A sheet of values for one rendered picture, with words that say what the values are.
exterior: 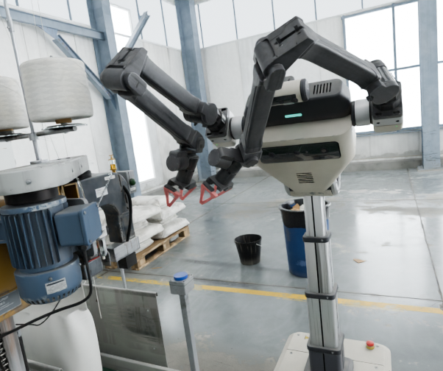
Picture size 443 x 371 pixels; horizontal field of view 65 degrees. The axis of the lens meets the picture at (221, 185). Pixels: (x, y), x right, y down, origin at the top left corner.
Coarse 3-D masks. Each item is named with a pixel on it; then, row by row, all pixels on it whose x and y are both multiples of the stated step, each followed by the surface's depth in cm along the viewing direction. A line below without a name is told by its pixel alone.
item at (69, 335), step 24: (24, 312) 144; (48, 312) 140; (72, 312) 138; (24, 336) 145; (48, 336) 137; (72, 336) 136; (96, 336) 147; (48, 360) 140; (72, 360) 137; (96, 360) 145
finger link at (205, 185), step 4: (204, 184) 118; (208, 184) 120; (204, 188) 119; (208, 188) 118; (212, 188) 119; (204, 192) 121; (208, 192) 119; (212, 192) 118; (200, 196) 122; (212, 196) 118; (216, 196) 118; (200, 200) 122; (204, 200) 122; (208, 200) 120
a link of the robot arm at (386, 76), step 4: (380, 68) 98; (384, 68) 98; (380, 72) 97; (384, 72) 97; (388, 72) 98; (384, 76) 97; (388, 76) 97; (392, 76) 101; (380, 80) 96; (384, 80) 96; (388, 80) 96; (396, 80) 100; (368, 92) 100; (368, 96) 102; (368, 100) 102
